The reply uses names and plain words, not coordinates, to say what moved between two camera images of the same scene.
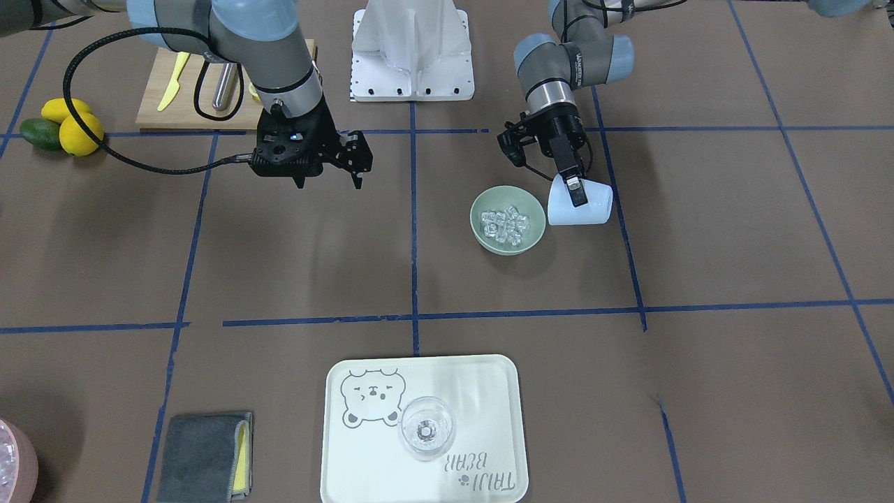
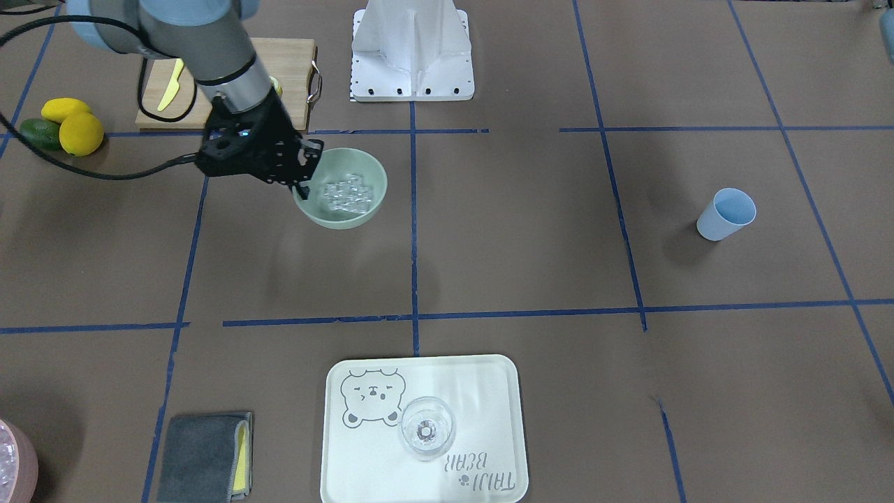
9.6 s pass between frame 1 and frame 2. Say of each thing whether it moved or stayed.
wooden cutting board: stayed
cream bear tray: stayed
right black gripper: moved
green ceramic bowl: moved
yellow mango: stayed
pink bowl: stayed
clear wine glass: stayed
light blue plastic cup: moved
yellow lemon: stayed
